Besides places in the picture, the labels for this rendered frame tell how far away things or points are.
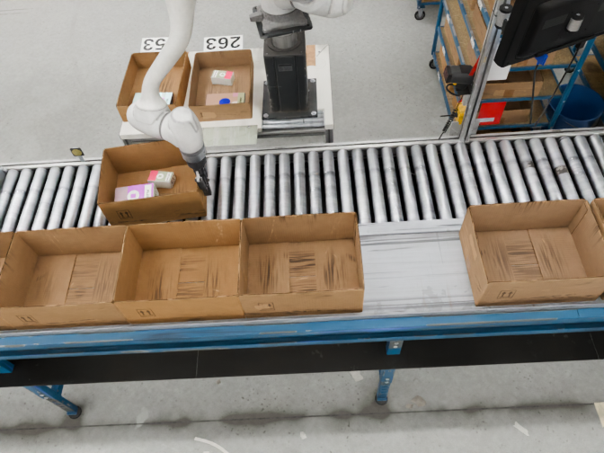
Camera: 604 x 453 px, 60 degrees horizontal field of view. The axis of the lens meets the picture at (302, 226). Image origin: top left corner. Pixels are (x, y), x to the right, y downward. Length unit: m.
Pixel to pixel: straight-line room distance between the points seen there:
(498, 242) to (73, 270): 1.52
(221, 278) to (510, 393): 1.50
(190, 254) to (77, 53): 2.87
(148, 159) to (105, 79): 1.92
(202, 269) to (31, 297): 0.60
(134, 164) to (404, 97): 2.00
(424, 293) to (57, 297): 1.27
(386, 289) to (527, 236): 0.55
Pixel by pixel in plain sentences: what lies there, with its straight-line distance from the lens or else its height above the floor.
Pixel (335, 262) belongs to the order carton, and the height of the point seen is 0.89.
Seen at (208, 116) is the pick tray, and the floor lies 0.78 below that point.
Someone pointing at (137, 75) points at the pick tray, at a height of 0.76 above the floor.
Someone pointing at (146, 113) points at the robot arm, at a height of 1.25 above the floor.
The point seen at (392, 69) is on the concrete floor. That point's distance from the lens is 3.91.
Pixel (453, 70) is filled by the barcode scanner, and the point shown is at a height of 1.09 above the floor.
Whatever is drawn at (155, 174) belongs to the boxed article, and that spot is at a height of 0.80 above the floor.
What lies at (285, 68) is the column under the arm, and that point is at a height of 1.01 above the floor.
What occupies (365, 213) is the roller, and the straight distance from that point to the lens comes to 2.13.
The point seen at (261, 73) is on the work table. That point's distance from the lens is 2.74.
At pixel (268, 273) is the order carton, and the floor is 0.89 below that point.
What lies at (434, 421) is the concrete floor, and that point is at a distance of 2.59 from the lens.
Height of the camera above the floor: 2.49
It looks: 56 degrees down
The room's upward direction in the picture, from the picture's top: 6 degrees counter-clockwise
